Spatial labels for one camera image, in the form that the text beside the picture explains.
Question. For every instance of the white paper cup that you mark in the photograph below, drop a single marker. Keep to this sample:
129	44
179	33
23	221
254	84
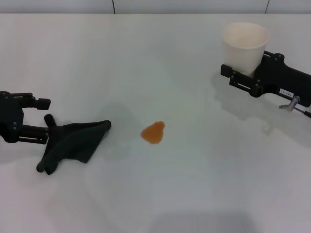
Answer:
240	51

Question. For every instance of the dark blue rag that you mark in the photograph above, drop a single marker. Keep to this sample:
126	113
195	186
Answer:
73	142

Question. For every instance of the orange brown liquid stain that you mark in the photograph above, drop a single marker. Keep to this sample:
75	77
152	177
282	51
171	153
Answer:
153	133

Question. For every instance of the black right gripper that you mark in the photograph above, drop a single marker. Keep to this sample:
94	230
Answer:
284	77

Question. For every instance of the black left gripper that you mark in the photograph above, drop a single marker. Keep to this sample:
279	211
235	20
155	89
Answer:
9	116

